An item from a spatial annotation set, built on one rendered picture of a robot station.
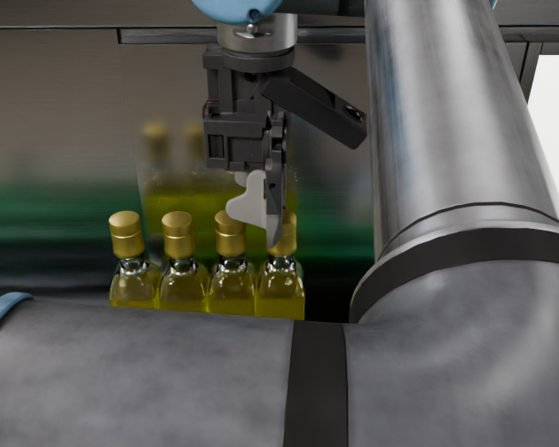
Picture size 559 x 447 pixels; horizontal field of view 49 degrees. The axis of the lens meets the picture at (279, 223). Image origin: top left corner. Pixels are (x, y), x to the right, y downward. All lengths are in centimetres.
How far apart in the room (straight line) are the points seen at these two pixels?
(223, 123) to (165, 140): 19
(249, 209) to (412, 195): 42
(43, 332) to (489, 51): 23
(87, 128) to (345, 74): 33
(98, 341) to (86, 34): 65
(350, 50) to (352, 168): 15
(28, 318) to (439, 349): 10
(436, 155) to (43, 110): 66
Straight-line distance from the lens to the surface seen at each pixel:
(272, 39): 57
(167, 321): 17
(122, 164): 85
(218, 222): 68
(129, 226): 70
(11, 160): 89
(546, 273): 19
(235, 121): 60
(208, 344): 15
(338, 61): 74
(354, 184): 81
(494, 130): 26
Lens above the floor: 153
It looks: 33 degrees down
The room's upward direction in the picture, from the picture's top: straight up
